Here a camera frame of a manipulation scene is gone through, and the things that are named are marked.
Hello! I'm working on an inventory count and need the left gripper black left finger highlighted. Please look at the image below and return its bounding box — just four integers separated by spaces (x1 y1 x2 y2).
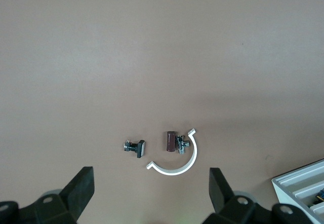
0 166 95 224

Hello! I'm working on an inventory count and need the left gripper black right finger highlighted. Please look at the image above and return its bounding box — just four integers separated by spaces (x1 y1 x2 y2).
209 167 314 224

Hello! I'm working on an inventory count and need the green mushroom push button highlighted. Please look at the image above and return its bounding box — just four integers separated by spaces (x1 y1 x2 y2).
313 189 324 205

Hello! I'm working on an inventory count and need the white semicircular pipe clamp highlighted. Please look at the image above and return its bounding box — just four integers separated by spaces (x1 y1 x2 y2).
146 128 197 176

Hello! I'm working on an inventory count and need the white compartment bin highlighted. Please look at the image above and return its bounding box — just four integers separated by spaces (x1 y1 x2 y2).
271 158 324 224

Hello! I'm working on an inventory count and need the brown table cover mat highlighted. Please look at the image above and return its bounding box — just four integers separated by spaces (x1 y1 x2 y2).
0 0 324 224

